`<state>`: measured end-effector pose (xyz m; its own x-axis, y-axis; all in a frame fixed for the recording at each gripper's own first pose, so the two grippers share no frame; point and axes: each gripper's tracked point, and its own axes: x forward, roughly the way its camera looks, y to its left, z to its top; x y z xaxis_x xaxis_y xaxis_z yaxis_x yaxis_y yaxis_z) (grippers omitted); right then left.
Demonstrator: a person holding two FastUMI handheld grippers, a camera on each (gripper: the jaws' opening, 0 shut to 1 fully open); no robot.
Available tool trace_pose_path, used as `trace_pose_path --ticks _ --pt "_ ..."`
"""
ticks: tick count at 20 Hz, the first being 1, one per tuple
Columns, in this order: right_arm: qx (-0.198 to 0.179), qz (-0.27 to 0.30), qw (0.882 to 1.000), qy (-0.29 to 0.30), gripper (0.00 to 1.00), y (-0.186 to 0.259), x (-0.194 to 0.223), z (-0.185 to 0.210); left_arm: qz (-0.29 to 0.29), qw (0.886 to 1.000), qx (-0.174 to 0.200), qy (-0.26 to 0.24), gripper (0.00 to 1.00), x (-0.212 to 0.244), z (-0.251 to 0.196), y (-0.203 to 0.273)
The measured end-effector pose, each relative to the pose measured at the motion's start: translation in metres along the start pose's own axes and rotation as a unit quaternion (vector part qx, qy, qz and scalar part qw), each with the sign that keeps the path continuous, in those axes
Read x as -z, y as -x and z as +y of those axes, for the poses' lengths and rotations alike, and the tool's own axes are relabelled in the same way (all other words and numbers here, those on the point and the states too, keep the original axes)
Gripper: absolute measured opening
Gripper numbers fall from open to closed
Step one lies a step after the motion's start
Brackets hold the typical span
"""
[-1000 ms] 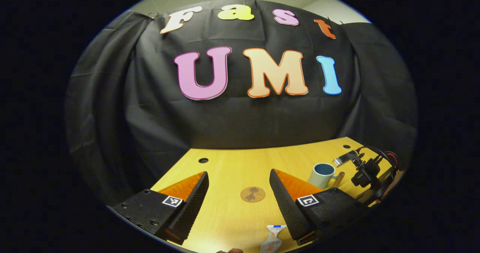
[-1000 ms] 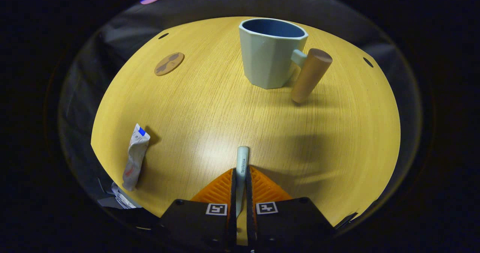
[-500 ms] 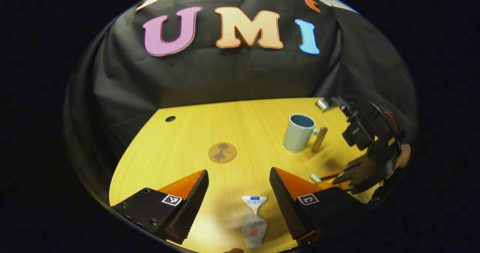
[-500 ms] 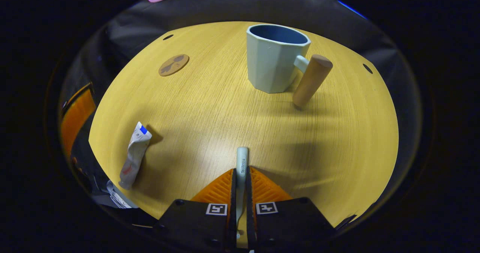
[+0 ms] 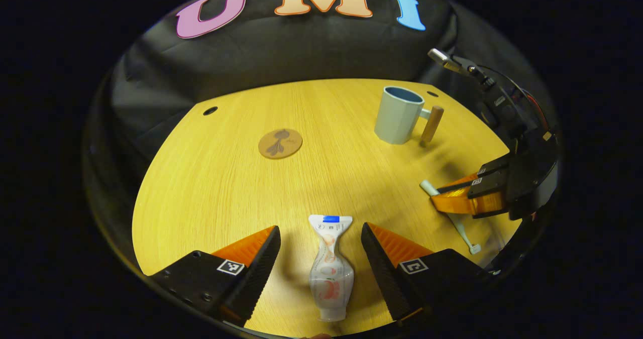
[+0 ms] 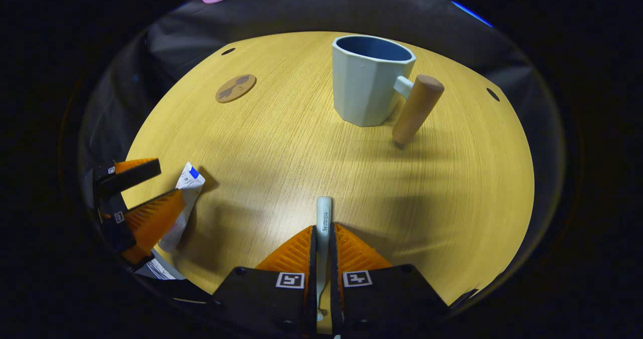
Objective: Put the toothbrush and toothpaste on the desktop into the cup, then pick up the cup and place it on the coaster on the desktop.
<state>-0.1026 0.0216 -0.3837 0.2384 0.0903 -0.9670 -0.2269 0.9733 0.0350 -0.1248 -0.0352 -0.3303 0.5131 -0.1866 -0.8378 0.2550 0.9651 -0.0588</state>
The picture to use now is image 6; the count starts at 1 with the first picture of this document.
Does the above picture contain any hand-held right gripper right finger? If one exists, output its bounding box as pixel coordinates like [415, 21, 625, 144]
[329, 222, 450, 337]

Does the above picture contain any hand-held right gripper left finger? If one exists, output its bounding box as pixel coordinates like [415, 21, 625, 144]
[211, 225, 318, 337]

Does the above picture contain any white toothpaste tube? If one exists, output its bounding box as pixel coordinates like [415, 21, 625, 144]
[158, 162, 206, 253]

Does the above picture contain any pale green toothbrush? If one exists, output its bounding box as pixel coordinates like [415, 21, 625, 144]
[315, 196, 333, 322]

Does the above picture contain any round brown coaster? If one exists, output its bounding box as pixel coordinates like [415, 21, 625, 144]
[216, 74, 257, 103]

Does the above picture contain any wooden desktop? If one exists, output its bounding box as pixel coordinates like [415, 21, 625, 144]
[121, 31, 535, 335]

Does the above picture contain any white plastic object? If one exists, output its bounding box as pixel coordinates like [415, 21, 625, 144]
[135, 251, 185, 281]

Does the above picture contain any black backdrop cloth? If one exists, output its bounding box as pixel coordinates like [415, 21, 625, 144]
[78, 0, 563, 179]

